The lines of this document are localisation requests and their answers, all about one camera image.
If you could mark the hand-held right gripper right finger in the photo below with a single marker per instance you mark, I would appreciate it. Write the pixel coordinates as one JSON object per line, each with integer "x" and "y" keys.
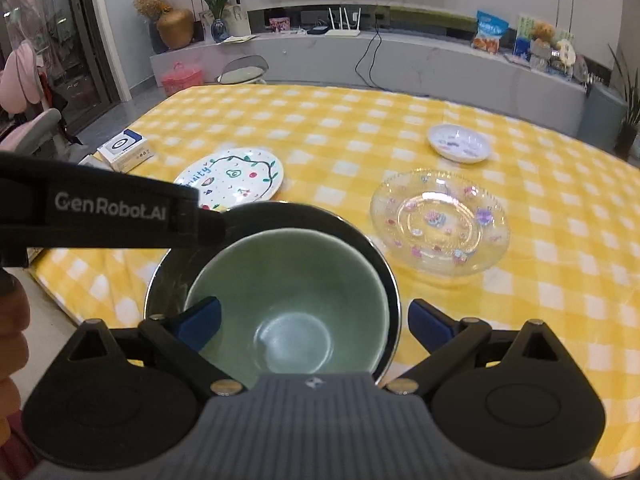
{"x": 430, "y": 324}

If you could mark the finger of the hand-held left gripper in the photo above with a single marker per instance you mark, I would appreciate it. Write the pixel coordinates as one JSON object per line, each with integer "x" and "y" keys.
{"x": 200, "y": 222}

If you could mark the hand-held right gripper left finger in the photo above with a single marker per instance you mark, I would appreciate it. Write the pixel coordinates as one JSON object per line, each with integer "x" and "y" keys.
{"x": 200, "y": 322}

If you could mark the white painted plate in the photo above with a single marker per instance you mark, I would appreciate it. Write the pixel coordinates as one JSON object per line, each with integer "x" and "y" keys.
{"x": 235, "y": 175}

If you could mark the green ceramic bowl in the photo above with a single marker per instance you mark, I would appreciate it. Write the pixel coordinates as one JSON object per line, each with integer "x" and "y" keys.
{"x": 290, "y": 280}

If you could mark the blue steel bowl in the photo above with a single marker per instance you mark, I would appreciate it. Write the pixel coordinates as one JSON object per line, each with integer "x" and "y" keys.
{"x": 360, "y": 250}

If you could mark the small white sticker plate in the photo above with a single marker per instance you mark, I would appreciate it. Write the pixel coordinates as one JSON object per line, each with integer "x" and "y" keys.
{"x": 459, "y": 142}

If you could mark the person's left hand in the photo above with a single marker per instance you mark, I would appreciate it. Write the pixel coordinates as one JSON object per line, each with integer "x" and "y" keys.
{"x": 11, "y": 350}

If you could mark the white box with blue label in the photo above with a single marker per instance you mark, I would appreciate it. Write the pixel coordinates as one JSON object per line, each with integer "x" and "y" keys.
{"x": 125, "y": 150}

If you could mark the clear glass plate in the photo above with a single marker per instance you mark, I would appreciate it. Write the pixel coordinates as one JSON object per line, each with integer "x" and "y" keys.
{"x": 440, "y": 220}

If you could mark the grey office chair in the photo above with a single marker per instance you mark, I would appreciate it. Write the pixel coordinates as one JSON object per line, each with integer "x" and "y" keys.
{"x": 30, "y": 130}

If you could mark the pink plastic basket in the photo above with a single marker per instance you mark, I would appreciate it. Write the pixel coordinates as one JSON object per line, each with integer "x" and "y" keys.
{"x": 182, "y": 80}

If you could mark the yellow checked tablecloth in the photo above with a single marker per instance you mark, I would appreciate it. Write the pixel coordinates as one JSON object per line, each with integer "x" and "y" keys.
{"x": 350, "y": 130}

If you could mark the glass sliding door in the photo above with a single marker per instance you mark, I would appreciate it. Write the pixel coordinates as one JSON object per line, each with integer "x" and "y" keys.
{"x": 75, "y": 35}

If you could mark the loose papers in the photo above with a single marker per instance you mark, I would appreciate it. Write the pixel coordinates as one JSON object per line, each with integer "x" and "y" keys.
{"x": 237, "y": 38}

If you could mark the gold vase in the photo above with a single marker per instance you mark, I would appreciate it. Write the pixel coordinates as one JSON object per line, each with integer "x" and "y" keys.
{"x": 175, "y": 30}

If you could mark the green plant in blue vase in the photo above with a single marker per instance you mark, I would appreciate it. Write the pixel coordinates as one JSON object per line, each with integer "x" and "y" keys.
{"x": 218, "y": 27}

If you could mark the dried yellow flowers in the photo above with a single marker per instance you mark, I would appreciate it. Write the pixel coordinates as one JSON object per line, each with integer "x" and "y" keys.
{"x": 150, "y": 2}

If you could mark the small photo card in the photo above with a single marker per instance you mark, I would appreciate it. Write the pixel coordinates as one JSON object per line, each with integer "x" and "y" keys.
{"x": 280, "y": 24}

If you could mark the framed drawing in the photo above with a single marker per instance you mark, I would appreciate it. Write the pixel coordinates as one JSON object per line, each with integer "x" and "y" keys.
{"x": 240, "y": 12}

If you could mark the white router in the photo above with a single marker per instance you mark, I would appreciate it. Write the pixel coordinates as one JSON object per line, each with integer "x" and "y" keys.
{"x": 342, "y": 32}

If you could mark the white marble tv console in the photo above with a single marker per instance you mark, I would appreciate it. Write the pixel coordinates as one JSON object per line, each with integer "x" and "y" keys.
{"x": 425, "y": 67}

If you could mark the tall potted plant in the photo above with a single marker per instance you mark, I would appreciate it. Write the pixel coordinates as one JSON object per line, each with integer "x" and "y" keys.
{"x": 627, "y": 135}

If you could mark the blue snack bag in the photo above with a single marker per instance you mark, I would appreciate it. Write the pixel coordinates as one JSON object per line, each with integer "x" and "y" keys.
{"x": 490, "y": 32}

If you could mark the green printed box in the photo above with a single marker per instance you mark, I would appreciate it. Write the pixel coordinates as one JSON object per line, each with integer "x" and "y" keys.
{"x": 525, "y": 35}

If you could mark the brown teddy bear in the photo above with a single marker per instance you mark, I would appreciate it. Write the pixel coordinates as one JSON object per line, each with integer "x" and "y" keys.
{"x": 542, "y": 31}

